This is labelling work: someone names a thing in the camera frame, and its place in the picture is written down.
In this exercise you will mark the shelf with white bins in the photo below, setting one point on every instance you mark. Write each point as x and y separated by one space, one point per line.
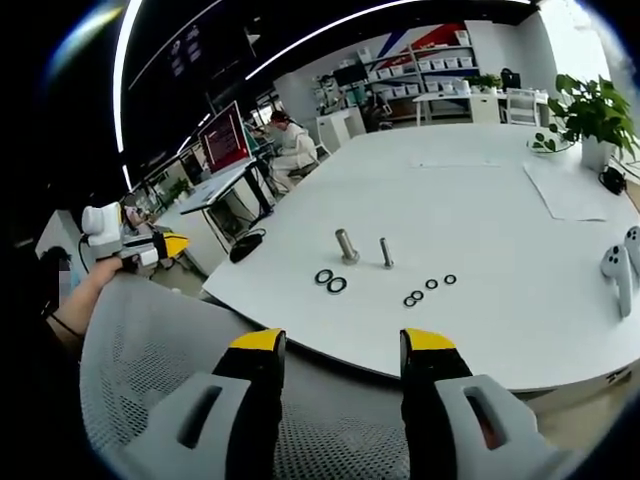
430 62

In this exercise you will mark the white standing desk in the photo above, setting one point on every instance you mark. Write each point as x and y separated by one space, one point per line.
220 187

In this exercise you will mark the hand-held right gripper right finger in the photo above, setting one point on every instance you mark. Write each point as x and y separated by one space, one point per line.
440 400

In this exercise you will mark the white chair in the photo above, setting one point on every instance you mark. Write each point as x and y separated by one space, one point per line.
520 107

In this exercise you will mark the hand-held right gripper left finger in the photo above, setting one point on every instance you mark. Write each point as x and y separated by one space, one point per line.
235 400

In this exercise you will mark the white headset controller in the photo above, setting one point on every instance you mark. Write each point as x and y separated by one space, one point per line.
634 250
617 270

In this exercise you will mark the grey mesh chair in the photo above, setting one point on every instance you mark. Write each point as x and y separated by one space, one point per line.
150 340

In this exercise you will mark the white side table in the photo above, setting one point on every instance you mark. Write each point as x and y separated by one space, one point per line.
450 100

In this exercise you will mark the small black washer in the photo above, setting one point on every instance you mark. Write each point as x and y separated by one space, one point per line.
406 302
445 279
427 284
412 295

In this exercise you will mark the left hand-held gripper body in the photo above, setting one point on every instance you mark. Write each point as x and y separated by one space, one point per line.
102 227

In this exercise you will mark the small steel threaded stud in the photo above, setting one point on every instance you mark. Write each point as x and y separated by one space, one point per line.
385 252

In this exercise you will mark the small black device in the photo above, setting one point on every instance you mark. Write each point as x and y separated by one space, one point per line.
612 180

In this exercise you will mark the black monitor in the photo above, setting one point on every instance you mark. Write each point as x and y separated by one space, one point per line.
350 75

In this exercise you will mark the small green plant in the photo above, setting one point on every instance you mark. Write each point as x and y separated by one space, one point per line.
482 81

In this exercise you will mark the green plant in white pot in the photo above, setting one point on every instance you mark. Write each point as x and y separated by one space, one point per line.
595 115

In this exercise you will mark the large steel threaded stud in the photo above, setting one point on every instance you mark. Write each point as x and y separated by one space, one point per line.
345 245

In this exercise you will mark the small plant in dish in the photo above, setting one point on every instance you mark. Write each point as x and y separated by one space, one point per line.
547 142

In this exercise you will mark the white cabinet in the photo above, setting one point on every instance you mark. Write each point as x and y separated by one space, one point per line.
340 127

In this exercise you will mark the monitor with red screen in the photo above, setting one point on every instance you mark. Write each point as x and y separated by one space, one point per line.
225 137

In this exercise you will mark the large black washer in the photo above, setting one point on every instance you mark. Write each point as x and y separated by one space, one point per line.
318 276
330 286

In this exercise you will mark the black bag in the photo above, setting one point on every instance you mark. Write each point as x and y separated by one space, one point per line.
510 79

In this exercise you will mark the black wristband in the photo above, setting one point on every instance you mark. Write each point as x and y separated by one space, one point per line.
66 325

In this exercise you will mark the white paper sheet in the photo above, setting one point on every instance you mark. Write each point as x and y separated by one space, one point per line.
565 192

